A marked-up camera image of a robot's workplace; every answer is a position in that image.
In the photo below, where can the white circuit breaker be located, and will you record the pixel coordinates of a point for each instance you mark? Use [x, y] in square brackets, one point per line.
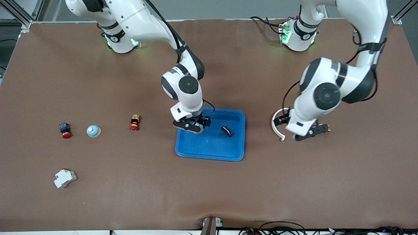
[64, 178]

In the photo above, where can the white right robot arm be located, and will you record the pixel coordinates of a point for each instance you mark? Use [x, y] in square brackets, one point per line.
[140, 23]

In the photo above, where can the blue plastic tray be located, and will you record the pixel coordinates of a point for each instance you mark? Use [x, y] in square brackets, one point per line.
[212, 147]

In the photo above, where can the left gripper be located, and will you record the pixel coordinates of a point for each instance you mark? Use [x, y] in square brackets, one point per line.
[321, 127]

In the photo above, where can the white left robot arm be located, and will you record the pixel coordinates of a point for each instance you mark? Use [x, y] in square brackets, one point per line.
[326, 94]

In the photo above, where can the red yellow emergency button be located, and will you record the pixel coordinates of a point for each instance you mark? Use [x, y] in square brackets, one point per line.
[135, 122]

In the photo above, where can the aluminium frame profile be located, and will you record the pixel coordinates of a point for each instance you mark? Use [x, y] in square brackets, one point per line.
[400, 14]
[23, 17]

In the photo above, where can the dark brown electrolytic capacitor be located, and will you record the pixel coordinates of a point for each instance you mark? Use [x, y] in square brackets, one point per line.
[227, 130]

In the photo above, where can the blue bell with cream button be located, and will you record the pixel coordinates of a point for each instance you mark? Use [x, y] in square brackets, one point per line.
[93, 131]
[199, 130]

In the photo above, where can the white curved pipe clamp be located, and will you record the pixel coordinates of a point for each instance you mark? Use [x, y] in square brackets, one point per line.
[274, 130]

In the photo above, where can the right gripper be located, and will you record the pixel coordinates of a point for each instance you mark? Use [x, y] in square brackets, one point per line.
[204, 120]

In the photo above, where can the red emergency stop button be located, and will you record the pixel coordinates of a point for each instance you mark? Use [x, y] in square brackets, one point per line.
[65, 130]

